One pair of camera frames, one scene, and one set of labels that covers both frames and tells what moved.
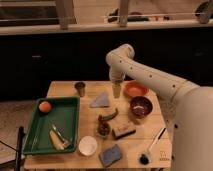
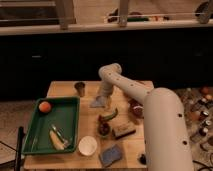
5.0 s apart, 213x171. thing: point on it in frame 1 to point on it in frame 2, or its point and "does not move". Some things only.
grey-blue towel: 100,101 does not move
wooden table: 125,132 does not move
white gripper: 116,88 to 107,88
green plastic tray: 65,113 does not move
